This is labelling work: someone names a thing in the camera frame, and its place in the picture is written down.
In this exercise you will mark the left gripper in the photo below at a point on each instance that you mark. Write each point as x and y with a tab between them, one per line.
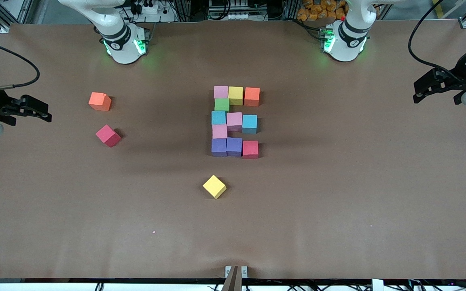
456	82

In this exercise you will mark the cyan foam cube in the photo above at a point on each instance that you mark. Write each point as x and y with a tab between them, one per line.
249	123
218	117

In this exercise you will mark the pink foam cube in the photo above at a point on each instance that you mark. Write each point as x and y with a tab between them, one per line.
219	131
220	92
234	121

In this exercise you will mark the green foam cube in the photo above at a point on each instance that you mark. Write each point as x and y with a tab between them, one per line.
221	105

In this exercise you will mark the purple foam cube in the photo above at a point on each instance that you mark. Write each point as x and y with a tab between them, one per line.
219	146
234	146

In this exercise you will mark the orange foam cube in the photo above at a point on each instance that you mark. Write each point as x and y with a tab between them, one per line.
252	96
100	102

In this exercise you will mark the yellow foam cube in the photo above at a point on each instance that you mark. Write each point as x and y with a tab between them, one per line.
214	186
235	95

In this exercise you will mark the red foam cube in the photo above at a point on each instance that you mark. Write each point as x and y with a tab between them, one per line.
250	149
107	135

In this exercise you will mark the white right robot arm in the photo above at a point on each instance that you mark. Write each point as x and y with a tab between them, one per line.
121	44

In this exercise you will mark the bag of orange snacks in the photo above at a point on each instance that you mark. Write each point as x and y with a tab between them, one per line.
318	10

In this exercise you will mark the white paper tag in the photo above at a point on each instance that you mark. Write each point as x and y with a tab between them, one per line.
377	285

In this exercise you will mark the slim white power strip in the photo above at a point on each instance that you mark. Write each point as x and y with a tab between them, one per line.
237	16

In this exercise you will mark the brown table cover mat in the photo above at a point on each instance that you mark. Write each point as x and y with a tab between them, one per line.
233	234

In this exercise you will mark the table edge clamp bracket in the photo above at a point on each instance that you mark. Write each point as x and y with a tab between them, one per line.
236	279

